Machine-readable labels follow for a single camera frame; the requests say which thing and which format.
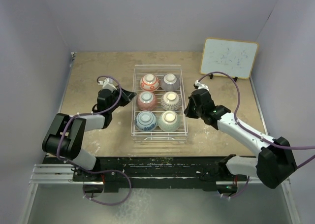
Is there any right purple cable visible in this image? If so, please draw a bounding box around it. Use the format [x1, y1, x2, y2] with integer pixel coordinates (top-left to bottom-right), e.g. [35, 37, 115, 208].
[198, 71, 315, 201]

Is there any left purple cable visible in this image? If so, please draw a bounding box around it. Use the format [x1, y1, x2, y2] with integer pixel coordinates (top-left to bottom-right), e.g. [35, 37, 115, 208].
[56, 76, 133, 206]

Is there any yellow framed whiteboard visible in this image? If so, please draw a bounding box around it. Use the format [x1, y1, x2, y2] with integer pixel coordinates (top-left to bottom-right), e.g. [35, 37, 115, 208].
[200, 38, 259, 79]

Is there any teal dash pattern bowl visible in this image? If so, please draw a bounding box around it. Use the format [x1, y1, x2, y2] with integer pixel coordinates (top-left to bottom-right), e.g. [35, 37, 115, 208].
[158, 111, 181, 132]

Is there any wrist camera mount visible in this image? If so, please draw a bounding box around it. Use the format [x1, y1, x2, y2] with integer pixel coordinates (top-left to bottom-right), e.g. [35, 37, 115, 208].
[97, 78, 117, 92]
[193, 80, 209, 91]

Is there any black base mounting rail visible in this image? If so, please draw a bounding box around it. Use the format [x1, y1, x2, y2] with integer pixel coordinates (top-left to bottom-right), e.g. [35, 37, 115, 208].
[44, 156, 249, 193]

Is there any white wire dish rack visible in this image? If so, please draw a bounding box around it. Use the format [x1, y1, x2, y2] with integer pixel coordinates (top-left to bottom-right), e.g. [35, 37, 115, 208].
[131, 64, 188, 143]

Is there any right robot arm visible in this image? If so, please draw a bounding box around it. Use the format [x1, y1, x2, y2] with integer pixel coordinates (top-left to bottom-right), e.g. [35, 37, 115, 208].
[184, 89, 297, 189]

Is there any dark purple patterned bowl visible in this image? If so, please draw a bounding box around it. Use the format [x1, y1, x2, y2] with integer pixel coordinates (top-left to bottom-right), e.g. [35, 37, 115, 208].
[160, 92, 182, 111]

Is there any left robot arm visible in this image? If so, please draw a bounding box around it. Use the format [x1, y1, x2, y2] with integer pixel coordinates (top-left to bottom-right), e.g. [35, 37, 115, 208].
[42, 87, 137, 181]

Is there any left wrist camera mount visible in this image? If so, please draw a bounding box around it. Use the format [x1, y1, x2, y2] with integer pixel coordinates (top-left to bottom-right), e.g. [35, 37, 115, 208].
[97, 78, 117, 92]

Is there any red flower pattern bowl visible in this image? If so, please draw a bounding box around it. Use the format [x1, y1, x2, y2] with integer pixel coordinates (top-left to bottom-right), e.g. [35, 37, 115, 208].
[140, 73, 159, 92]

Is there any aluminium extrusion frame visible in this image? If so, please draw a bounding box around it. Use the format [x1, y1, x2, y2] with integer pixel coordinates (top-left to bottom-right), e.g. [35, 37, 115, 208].
[30, 164, 73, 184]

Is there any blue floral bowl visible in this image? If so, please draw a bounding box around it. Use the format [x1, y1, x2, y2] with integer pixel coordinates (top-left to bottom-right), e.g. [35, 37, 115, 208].
[134, 111, 158, 132]

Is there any pink floral bowl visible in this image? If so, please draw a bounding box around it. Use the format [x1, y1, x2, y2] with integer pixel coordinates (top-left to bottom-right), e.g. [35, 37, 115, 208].
[136, 91, 157, 111]

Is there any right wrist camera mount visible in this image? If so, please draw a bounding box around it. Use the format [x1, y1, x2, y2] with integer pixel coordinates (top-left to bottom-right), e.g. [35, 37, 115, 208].
[193, 80, 209, 91]

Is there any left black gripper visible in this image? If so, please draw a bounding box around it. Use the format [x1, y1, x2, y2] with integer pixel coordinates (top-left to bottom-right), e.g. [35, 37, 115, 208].
[108, 85, 135, 113]

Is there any purple cable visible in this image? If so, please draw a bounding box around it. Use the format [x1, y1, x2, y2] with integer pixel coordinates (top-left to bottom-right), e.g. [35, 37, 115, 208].
[198, 71, 315, 201]
[56, 76, 133, 206]

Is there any grey striped bowl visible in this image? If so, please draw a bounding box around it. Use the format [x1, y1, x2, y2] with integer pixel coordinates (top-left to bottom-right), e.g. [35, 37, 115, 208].
[160, 73, 180, 92]

